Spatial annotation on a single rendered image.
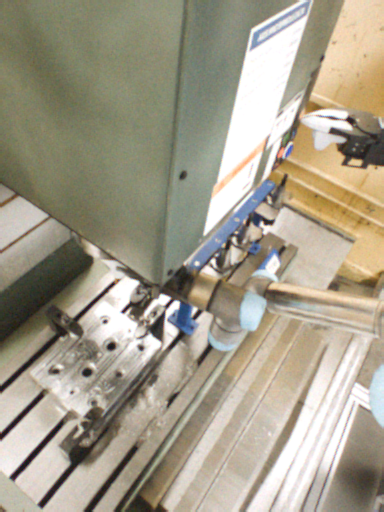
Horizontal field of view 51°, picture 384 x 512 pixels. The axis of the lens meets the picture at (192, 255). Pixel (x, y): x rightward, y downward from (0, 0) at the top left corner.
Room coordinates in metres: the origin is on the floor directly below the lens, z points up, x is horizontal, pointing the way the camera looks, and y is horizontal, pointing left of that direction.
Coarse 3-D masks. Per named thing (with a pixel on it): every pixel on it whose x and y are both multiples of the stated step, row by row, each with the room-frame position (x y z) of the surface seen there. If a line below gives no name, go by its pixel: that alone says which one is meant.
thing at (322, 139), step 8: (304, 120) 0.69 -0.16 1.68; (312, 120) 0.69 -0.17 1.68; (320, 120) 0.69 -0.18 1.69; (328, 120) 0.69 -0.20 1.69; (336, 120) 0.70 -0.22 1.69; (312, 128) 0.68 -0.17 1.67; (320, 128) 0.68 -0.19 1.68; (328, 128) 0.67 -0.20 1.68; (320, 136) 0.68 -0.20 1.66; (328, 136) 0.68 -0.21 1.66; (336, 136) 0.68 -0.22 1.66; (320, 144) 0.68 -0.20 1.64
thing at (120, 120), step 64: (0, 0) 0.43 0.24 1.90; (64, 0) 0.39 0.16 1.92; (128, 0) 0.35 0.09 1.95; (192, 0) 0.33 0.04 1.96; (256, 0) 0.43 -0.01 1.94; (320, 0) 0.61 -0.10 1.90; (0, 64) 0.44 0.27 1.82; (64, 64) 0.39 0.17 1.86; (128, 64) 0.35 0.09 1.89; (192, 64) 0.34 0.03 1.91; (320, 64) 0.72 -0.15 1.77; (0, 128) 0.46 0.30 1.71; (64, 128) 0.40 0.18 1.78; (128, 128) 0.35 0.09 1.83; (192, 128) 0.35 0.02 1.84; (64, 192) 0.41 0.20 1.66; (128, 192) 0.35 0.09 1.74; (192, 192) 0.37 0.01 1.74; (128, 256) 0.35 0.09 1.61
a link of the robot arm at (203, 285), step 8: (200, 280) 0.47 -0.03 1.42; (208, 280) 0.48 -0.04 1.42; (216, 280) 0.48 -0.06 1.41; (192, 288) 0.46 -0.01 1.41; (200, 288) 0.46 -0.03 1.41; (208, 288) 0.46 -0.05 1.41; (192, 296) 0.45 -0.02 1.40; (200, 296) 0.45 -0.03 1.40; (208, 296) 0.45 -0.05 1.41; (192, 304) 0.44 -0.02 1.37; (200, 304) 0.44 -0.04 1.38
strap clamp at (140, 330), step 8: (160, 304) 0.65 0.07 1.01; (152, 312) 0.62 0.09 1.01; (160, 312) 0.62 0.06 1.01; (144, 320) 0.58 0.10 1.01; (152, 320) 0.59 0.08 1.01; (160, 320) 0.62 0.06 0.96; (136, 328) 0.55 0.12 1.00; (144, 328) 0.56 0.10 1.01; (152, 328) 0.61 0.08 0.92; (136, 336) 0.53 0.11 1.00
